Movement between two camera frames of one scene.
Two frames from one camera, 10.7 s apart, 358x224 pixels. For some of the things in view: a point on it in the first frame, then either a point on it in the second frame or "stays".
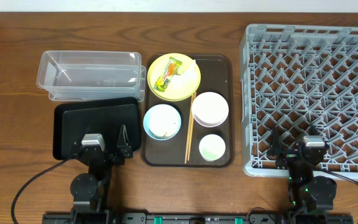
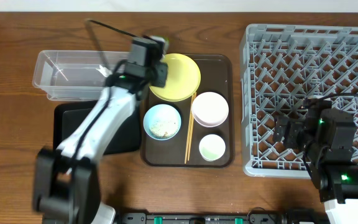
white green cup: (212, 147) stays
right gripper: (293, 156) → (294, 134)
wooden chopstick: (189, 127) stays
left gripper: (105, 154) → (159, 74)
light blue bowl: (161, 122) stays
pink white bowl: (209, 109) stays
